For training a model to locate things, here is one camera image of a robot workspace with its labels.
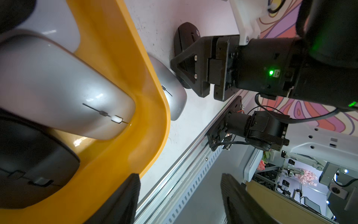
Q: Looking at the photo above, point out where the silver mouse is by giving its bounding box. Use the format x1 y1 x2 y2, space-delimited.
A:
148 54 187 121
1 34 136 140

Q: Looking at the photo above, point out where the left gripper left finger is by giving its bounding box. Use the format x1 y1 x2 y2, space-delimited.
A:
85 173 141 224

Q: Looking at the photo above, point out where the yellow storage tray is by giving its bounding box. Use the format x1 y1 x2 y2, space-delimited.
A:
1 1 170 224

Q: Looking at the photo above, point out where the aluminium front rail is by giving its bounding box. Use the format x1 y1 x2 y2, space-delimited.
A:
134 89 258 224

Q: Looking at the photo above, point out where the black mouse with flower sticker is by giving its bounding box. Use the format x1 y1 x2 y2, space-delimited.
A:
174 22 200 73

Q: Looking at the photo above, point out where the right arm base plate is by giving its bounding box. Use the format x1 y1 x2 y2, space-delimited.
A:
206 95 242 152

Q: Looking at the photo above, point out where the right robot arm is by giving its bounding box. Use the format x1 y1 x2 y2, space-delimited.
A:
170 1 358 121

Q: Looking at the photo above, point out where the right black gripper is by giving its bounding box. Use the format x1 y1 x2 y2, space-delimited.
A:
170 35 246 101

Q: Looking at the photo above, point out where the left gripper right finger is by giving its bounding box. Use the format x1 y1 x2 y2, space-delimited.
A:
221 173 278 224

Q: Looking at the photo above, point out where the white mouse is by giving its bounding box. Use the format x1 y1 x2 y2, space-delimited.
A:
16 0 80 53

